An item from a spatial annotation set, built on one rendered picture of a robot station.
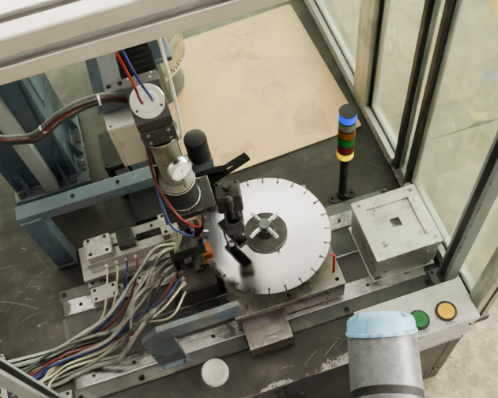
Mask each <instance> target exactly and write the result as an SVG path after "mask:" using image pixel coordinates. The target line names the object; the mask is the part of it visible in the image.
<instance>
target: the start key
mask: <svg viewBox="0 0 498 398"><path fill-rule="evenodd" d="M412 316H413V317H414V319H415V322H416V327H417V328H419V329H422V328H423V327H425V326H426V325H427V323H428V317H427V315H426V314H425V313H423V312H421V311H416V312H414V313H413V314H412Z"/></svg>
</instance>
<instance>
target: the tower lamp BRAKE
mask: <svg viewBox="0 0 498 398"><path fill-rule="evenodd" d="M338 121H339V122H340V123H341V124H342V125H343V126H352V125H353V124H355V123H356V121H357V108H356V107H355V106H354V105H352V104H350V103H347V104H344V105H342V106H341V107H340V108H339V115H338Z"/></svg>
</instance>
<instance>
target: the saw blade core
mask: <svg viewBox="0 0 498 398"><path fill-rule="evenodd" d="M277 180H278V178H264V179H263V183H262V179H261V178H257V179H253V180H250V181H247V182H243V183H240V189H241V192H242V198H243V208H244V210H243V218H244V223H245V225H246V223H247V221H248V220H249V219H250V218H251V217H252V216H251V212H253V213H254V214H259V213H261V212H271V213H275V212H279V216H280V217H281V218H282V219H283V220H284V221H285V224H286V226H287V231H288V234H287V239H286V240H285V243H284V244H283V245H282V246H281V247H280V248H279V249H278V250H275V251H273V252H270V253H260V252H257V251H255V250H253V249H252V248H250V247H249V245H248V244H246V245H245V246H244V247H243V248H241V249H240V248H239V247H238V246H237V245H236V244H235V243H234V242H233V241H232V240H231V239H228V238H227V240H225V239H224V234H223V231H222V230H221V229H220V228H219V226H218V223H219V222H220V221H221V220H222V219H224V214H220V213H219V212H218V209H217V210H214V211H215V212H213V211H212V212H208V214H207V216H206V223H209V225H208V224H204V225H205V228H204V230H208V232H207V231H203V237H204V239H205V240H203V244H205V243H207V242H209V244H210V247H211V250H212V252H213V253H211V254H208V255H205V257H206V260H207V262H208V264H209V266H210V267H211V266H212V265H213V266H212V267H211V269H212V270H213V271H214V272H215V273H216V274H217V275H218V276H219V277H220V278H222V277H223V276H224V274H225V275H226V276H224V277H223V278H222V280H223V281H224V282H225V283H227V284H229V285H230V286H232V287H236V284H237V283H239V284H238V285H237V287H236V289H239V290H241V291H245V292H248V293H251V291H252V288H254V289H253V292H252V294H259V295H268V294H269V290H268V288H270V294H276V293H280V292H283V291H286V289H285V287H284V285H286V288H287V290H290V289H293V288H294V287H297V286H299V285H301V284H302V282H303V283H304V282H305V281H306V280H308V279H309V278H310V277H312V276H313V275H314V274H315V272H317V270H318V269H319V268H320V266H321V265H322V263H323V262H324V260H325V258H326V256H327V253H328V250H329V248H330V244H329V243H330V237H331V231H330V221H329V218H328V216H327V214H326V211H325V209H324V207H323V206H322V204H321V203H320V202H319V200H318V199H317V198H316V197H315V196H314V195H313V194H312V193H311V192H309V191H307V190H306V189H305V188H303V187H302V186H300V185H298V184H296V183H294V184H293V182H290V181H287V180H284V179H279V180H278V184H277ZM247 183H248V185H249V186H247ZM292 184H293V186H292ZM291 186H292V187H291ZM306 191H307V192H306ZM305 192H306V193H305ZM304 193H305V194H304ZM316 201H318V202H316ZM314 202H316V203H315V204H314ZM322 214H325V215H323V216H321V215H322ZM324 228H329V229H324ZM206 237H208V238H206ZM324 242H328V243H324ZM319 256H322V257H319ZM323 257H324V258H323ZM214 264H216V265H214ZM311 268H313V269H314V270H315V272H314V271H313V270H311ZM299 278H301V280H302V282H301V281H300V280H299Z"/></svg>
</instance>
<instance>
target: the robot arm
mask: <svg viewBox="0 0 498 398"><path fill-rule="evenodd" d="M346 326H347V332H346V333H345V335H346V336H347V344H348V356H349V380H350V392H351V393H350V394H351V398H424V386H423V378H422V372H421V359H420V352H419V345H418V338H417V332H418V328H417V327H416V322H415V319H414V317H413V316H412V315H411V314H408V313H406V312H402V311H395V310H380V311H371V312H366V313H361V314H356V315H354V316H352V317H351V318H350V319H349V320H348V321H347V324H346Z"/></svg>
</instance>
